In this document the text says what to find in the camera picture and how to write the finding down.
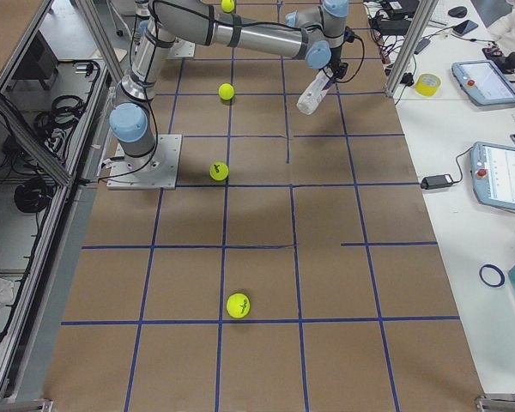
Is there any near teach pendant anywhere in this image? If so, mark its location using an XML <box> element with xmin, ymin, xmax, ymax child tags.
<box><xmin>470</xmin><ymin>142</ymin><xmax>515</xmax><ymax>211</ymax></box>

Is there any centre Head tennis ball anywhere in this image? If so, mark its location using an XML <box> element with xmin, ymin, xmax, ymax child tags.
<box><xmin>218</xmin><ymin>82</ymin><xmax>235</xmax><ymax>100</ymax></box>

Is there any teach pendant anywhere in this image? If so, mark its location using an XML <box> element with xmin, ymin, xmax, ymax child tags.
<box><xmin>451</xmin><ymin>60</ymin><xmax>515</xmax><ymax>106</ymax></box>
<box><xmin>470</xmin><ymin>142</ymin><xmax>515</xmax><ymax>211</ymax></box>

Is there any black power adapter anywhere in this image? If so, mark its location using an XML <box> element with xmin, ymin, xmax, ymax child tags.
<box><xmin>420</xmin><ymin>174</ymin><xmax>455</xmax><ymax>190</ymax></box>

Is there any near left Wilson tennis ball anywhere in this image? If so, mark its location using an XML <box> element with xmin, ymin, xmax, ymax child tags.
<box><xmin>226</xmin><ymin>292</ymin><xmax>251</xmax><ymax>319</ymax></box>

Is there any far left tennis ball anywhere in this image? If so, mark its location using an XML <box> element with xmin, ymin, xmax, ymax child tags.
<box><xmin>221</xmin><ymin>0</ymin><xmax>236</xmax><ymax>13</ymax></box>

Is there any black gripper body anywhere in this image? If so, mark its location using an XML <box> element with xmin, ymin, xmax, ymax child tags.
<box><xmin>324</xmin><ymin>60</ymin><xmax>348</xmax><ymax>82</ymax></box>

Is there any far teach pendant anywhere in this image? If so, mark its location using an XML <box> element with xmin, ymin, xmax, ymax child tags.
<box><xmin>451</xmin><ymin>60</ymin><xmax>515</xmax><ymax>106</ymax></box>

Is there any blue tape ring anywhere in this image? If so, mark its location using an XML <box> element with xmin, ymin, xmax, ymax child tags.
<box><xmin>478</xmin><ymin>264</ymin><xmax>506</xmax><ymax>289</ymax></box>

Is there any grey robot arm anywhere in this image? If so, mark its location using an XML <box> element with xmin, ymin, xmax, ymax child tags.
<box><xmin>109</xmin><ymin>1</ymin><xmax>348</xmax><ymax>187</ymax></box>

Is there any white tennis ball can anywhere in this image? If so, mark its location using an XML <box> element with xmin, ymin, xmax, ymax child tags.
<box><xmin>296</xmin><ymin>71</ymin><xmax>331</xmax><ymax>115</ymax></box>

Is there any yellow tape roll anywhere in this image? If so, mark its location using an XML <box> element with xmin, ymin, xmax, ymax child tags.
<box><xmin>415</xmin><ymin>73</ymin><xmax>441</xmax><ymax>97</ymax></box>

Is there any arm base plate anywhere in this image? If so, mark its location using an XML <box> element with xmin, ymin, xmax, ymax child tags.
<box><xmin>106</xmin><ymin>134</ymin><xmax>182</xmax><ymax>190</ymax></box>

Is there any tennis ball near base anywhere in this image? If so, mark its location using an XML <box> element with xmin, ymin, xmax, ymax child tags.
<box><xmin>209</xmin><ymin>161</ymin><xmax>229</xmax><ymax>182</ymax></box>

